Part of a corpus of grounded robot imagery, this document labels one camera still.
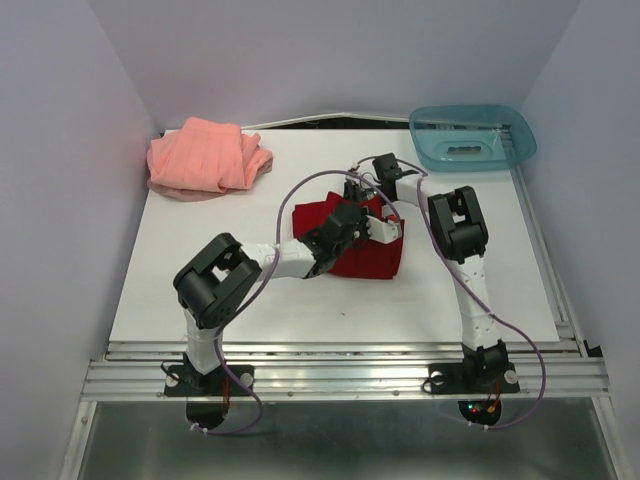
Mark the red pleated skirt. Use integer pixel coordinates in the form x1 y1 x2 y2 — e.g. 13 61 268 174
292 192 404 280

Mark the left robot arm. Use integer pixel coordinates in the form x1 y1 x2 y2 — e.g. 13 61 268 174
172 202 371 395

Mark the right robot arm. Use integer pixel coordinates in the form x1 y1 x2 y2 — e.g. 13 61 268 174
340 154 513 395

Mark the teal plastic bin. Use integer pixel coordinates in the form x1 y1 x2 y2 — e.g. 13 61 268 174
408 104 537 173

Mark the pink folded skirt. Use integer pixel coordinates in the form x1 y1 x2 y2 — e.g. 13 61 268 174
147 117 273 197

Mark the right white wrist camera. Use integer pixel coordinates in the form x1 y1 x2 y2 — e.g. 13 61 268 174
349 163 375 184

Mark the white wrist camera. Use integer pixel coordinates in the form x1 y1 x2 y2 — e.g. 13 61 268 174
349 163 375 184
366 215 403 245

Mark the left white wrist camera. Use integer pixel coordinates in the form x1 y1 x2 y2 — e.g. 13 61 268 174
366 215 403 245

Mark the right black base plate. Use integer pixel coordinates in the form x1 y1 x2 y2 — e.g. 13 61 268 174
421 363 521 396

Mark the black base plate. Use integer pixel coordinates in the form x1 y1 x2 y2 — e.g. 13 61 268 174
421 363 521 396
161 363 253 398

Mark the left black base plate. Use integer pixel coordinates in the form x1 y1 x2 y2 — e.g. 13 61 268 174
161 363 253 398

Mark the aluminium rail frame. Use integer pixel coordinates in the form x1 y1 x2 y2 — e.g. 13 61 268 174
59 299 626 480

